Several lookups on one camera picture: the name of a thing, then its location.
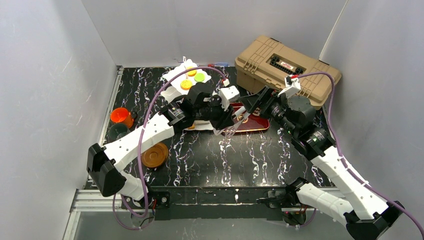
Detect white triangle cake slice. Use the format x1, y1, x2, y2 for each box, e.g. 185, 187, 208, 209
193, 120, 214, 131

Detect green round macaron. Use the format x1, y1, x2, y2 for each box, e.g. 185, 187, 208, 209
194, 72, 206, 83

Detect white three-tier cake stand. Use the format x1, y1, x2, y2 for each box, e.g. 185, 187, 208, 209
160, 56, 213, 131

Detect metal serving tongs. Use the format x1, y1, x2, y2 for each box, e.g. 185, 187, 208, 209
213, 106, 251, 139

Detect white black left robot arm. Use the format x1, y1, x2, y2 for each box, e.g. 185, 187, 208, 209
87, 83, 240, 201

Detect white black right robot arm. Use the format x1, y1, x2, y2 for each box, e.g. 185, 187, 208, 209
240, 87, 402, 240

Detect red dessert tray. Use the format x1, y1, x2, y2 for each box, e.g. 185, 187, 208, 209
230, 102, 271, 134

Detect tan plastic toolbox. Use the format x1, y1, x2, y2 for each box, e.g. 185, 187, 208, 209
234, 35, 342, 110

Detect red blue screwdriver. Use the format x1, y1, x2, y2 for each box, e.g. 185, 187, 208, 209
207, 62, 229, 68

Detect brown round wooden lid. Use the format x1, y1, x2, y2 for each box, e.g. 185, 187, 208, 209
141, 142, 169, 169

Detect orange plastic cup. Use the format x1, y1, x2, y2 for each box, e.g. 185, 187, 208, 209
109, 107, 138, 129

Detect dark green cup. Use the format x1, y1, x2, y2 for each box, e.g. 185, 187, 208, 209
107, 123, 131, 142

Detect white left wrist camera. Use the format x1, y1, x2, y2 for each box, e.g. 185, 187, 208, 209
218, 78, 240, 111

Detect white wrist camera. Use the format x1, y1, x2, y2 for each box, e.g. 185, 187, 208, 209
277, 74, 301, 99
218, 78, 240, 111

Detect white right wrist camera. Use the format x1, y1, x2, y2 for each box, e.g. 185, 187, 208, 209
277, 74, 301, 99

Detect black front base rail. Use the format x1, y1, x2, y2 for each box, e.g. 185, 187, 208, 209
151, 186, 300, 221

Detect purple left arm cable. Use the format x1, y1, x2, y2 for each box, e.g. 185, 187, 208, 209
111, 66, 231, 231

